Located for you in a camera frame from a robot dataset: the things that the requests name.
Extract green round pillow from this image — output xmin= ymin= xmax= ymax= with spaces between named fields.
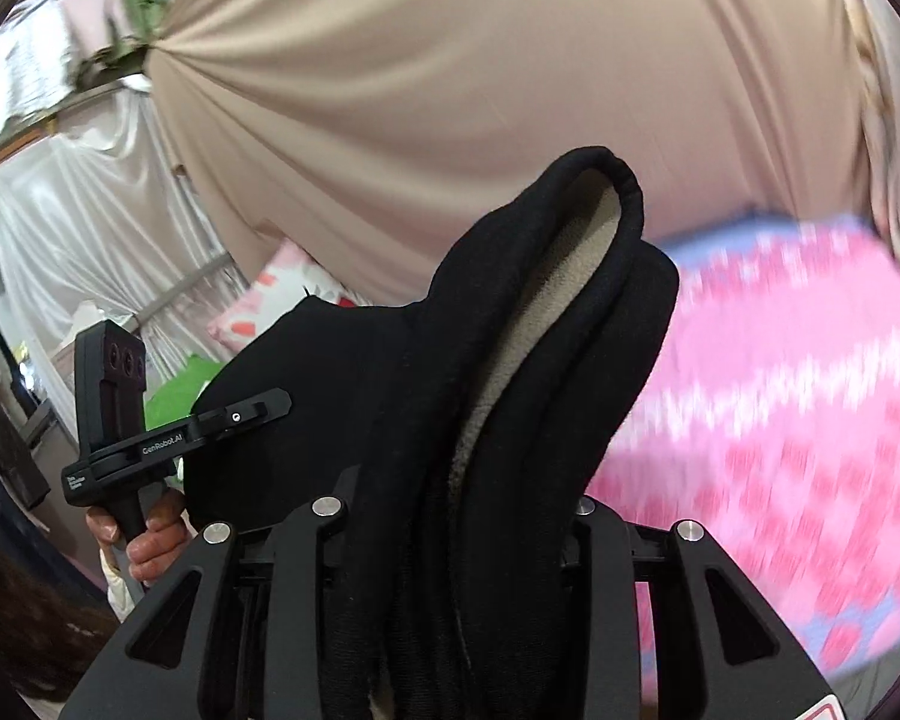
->
xmin=144 ymin=355 xmax=224 ymax=429

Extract silver satin curtain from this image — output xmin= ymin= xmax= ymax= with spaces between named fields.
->
xmin=0 ymin=89 xmax=245 ymax=427

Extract left hand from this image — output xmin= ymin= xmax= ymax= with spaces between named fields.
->
xmin=86 ymin=489 xmax=191 ymax=585

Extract white cat face pillow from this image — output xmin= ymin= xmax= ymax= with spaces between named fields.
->
xmin=208 ymin=239 xmax=367 ymax=353

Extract black fleece-lined pants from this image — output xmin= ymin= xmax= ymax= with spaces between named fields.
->
xmin=185 ymin=146 xmax=678 ymax=718

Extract beige curtain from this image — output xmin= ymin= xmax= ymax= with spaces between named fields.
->
xmin=148 ymin=0 xmax=900 ymax=302

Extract pink rose bed sheet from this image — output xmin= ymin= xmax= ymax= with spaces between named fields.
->
xmin=589 ymin=218 xmax=900 ymax=718

